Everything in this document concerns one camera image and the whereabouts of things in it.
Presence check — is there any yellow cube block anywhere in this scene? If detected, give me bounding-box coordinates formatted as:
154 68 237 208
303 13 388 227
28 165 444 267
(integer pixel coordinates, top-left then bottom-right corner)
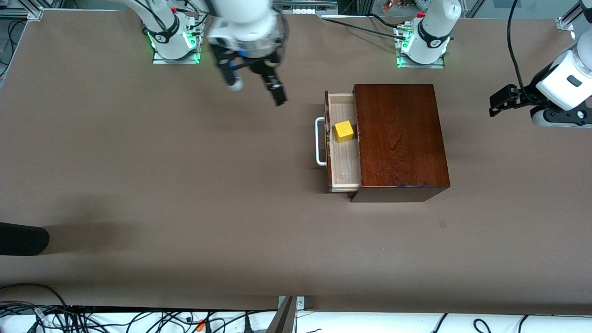
334 120 355 143

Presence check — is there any dark brown wooden cabinet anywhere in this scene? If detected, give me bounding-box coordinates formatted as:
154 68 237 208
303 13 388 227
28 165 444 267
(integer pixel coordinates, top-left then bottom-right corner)
349 83 450 203

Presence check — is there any dark diagonal bar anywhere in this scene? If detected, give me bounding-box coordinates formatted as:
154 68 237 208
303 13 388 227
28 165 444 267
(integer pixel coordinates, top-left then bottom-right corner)
266 296 296 333

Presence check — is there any black ribbed cylinder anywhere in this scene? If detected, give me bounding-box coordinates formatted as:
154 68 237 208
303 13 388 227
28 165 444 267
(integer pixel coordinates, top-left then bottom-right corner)
0 222 50 256

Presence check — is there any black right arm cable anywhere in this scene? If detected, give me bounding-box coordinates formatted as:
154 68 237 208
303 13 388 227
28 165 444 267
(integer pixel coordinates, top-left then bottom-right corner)
271 9 290 56

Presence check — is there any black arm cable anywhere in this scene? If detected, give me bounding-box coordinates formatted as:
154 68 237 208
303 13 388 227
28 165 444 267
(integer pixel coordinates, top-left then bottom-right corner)
507 0 533 100
271 9 290 56

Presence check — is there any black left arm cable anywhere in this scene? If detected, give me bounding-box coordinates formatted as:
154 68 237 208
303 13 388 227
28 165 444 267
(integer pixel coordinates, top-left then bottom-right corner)
507 0 533 100

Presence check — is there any grey metal rail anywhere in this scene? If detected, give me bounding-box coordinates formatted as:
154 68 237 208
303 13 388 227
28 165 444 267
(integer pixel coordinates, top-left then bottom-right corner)
271 0 338 10

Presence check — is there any aluminium frame profile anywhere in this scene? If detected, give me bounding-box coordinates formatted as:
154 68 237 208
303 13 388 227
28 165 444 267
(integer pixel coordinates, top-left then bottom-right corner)
556 0 586 32
0 6 45 20

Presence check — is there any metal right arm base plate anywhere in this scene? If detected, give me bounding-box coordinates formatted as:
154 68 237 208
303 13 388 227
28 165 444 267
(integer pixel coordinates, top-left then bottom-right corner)
152 44 201 65

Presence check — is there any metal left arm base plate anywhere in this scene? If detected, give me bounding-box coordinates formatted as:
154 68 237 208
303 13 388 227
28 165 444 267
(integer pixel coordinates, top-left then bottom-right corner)
395 25 445 69

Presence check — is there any long black table cable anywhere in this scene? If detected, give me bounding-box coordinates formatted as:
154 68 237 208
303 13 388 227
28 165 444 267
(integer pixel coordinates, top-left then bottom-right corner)
321 17 405 41

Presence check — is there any short black table cable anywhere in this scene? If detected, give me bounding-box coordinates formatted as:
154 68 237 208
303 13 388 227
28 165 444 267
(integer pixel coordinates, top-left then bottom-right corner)
368 13 407 31

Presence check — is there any silver metal bracket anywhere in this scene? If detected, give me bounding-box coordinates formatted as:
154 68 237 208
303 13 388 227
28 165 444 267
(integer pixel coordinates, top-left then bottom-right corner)
277 296 305 320

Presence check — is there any thick black arched cable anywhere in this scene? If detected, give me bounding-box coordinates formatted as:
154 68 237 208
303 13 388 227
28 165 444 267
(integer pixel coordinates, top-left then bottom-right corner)
0 283 70 308

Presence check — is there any grey braided cable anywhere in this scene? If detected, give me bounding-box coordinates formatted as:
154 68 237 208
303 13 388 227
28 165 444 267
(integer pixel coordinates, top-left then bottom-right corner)
0 301 45 319

